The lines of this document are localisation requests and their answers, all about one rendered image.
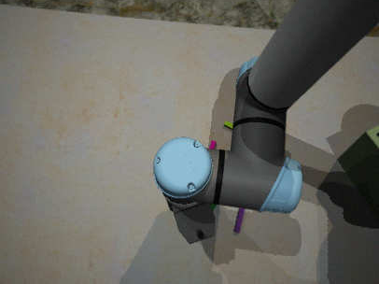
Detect purple rod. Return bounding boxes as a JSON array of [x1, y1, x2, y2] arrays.
[[234, 208, 245, 233]]

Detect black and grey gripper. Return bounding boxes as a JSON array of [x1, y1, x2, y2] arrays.
[[163, 194, 215, 244]]

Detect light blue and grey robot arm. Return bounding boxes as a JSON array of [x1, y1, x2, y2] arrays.
[[153, 0, 379, 213]]

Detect lime green rectangular bar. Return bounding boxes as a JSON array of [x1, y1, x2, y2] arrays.
[[224, 121, 233, 129]]

